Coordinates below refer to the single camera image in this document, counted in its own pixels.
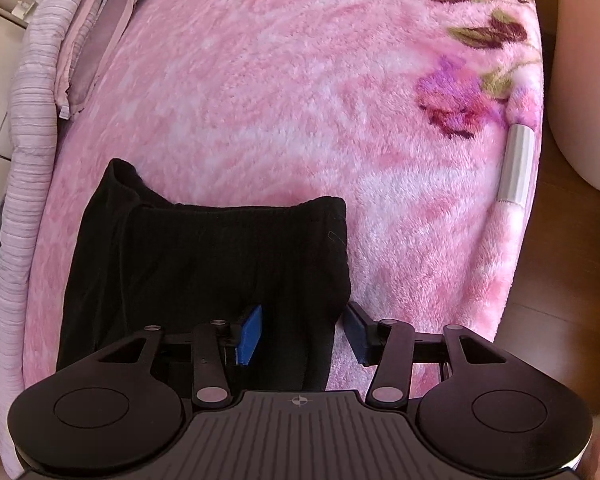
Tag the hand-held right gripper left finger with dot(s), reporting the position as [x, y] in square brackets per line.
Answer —
[250, 335]

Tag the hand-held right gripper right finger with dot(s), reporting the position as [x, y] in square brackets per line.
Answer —
[357, 332]

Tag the black pants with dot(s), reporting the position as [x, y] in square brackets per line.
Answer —
[205, 260]

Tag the pink floral blanket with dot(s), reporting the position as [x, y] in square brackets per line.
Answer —
[305, 110]

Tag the white satin band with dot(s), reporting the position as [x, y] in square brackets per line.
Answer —
[516, 165]

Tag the lilac striped quilt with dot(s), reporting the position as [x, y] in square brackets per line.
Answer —
[32, 85]

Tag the pink patterned curtain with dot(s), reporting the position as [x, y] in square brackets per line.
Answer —
[585, 85]

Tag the white charger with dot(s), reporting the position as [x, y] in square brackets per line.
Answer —
[22, 7]

